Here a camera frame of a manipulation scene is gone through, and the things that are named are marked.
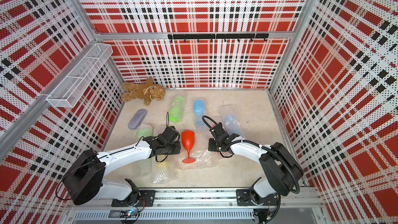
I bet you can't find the red wine glass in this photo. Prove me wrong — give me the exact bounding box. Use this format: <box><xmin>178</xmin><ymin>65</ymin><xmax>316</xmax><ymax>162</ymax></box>
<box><xmin>181</xmin><ymin>130</ymin><xmax>196</xmax><ymax>164</ymax></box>

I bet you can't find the clear bubble wrap sheet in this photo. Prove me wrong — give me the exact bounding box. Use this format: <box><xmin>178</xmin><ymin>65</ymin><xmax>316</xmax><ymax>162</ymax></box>
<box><xmin>172</xmin><ymin>129</ymin><xmax>221</xmax><ymax>170</ymax></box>

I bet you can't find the blue wine glass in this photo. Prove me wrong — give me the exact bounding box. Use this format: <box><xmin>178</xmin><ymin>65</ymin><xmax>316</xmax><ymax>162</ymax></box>
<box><xmin>193</xmin><ymin>99</ymin><xmax>206</xmax><ymax>128</ymax></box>

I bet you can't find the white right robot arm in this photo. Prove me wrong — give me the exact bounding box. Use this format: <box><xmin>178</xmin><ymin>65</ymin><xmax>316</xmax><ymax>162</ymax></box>
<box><xmin>208</xmin><ymin>123</ymin><xmax>304</xmax><ymax>205</ymax></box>

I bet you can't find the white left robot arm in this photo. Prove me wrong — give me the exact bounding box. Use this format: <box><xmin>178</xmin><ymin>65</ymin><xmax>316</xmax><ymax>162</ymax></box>
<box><xmin>62</xmin><ymin>126</ymin><xmax>181</xmax><ymax>207</ymax></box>

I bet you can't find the wrapped light blue glass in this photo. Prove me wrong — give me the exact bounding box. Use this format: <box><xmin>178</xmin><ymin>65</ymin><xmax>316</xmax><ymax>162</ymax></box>
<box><xmin>221</xmin><ymin>105</ymin><xmax>244</xmax><ymax>136</ymax></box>

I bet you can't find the wrapped yellow glass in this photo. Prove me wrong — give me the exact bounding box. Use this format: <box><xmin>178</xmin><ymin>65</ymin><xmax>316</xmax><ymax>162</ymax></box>
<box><xmin>151</xmin><ymin>125</ymin><xmax>175</xmax><ymax>185</ymax></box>

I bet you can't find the wrapped bright green glass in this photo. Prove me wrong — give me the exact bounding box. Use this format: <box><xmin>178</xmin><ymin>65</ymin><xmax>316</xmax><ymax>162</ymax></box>
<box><xmin>169</xmin><ymin>95</ymin><xmax>186</xmax><ymax>123</ymax></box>

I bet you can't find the brown teddy bear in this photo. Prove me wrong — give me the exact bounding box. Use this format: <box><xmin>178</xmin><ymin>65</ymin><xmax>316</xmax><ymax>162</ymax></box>
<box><xmin>121</xmin><ymin>77</ymin><xmax>165</xmax><ymax>106</ymax></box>

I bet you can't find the green circuit board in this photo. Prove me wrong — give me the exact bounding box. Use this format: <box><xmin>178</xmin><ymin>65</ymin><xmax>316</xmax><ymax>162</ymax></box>
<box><xmin>119</xmin><ymin>209</ymin><xmax>139</xmax><ymax>219</ymax></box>

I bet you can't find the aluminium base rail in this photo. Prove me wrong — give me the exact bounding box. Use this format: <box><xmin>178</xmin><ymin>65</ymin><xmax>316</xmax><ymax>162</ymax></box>
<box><xmin>66</xmin><ymin>187</ymin><xmax>324</xmax><ymax>209</ymax></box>

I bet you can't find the white wire mesh shelf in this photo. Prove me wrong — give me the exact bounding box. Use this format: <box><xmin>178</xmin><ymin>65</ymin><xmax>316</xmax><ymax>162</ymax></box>
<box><xmin>46</xmin><ymin>43</ymin><xmax>113</xmax><ymax>108</ymax></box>

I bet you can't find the black wall hook rail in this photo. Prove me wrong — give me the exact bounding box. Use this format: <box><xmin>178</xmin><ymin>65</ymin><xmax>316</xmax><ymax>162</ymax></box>
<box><xmin>167</xmin><ymin>33</ymin><xmax>269</xmax><ymax>41</ymax></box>

